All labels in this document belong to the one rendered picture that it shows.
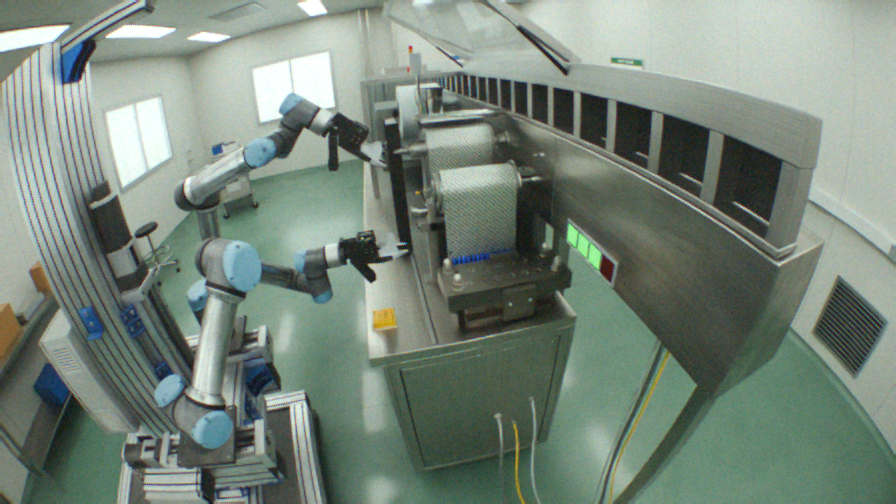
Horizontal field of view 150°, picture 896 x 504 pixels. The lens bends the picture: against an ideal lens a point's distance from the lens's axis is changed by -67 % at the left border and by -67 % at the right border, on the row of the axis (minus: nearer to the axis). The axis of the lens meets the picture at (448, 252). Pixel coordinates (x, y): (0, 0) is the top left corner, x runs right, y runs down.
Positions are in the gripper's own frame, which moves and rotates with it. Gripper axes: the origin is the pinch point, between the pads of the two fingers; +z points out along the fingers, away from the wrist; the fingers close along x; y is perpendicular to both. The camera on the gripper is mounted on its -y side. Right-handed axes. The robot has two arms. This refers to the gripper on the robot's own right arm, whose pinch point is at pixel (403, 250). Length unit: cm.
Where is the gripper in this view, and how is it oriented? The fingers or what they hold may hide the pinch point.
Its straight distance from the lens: 117.3
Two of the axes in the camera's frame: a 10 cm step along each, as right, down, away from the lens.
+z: 9.8, -1.6, 1.5
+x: -2.1, -4.8, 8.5
